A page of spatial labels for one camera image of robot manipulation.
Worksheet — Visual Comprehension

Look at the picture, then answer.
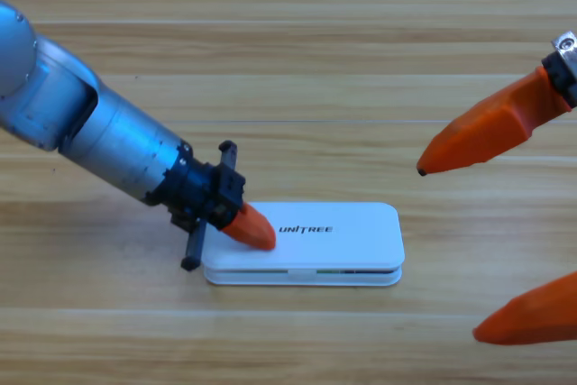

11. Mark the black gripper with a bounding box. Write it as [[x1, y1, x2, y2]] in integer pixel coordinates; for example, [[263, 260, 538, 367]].
[[415, 31, 577, 178], [146, 140, 277, 272]]

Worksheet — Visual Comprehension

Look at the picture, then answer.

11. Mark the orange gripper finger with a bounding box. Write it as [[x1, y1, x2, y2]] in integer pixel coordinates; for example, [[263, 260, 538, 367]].
[[472, 270, 577, 346]]

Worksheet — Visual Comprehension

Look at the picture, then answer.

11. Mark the white Unitree pencil case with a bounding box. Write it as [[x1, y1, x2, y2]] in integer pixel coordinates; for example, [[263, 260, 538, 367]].
[[202, 202, 406, 288]]

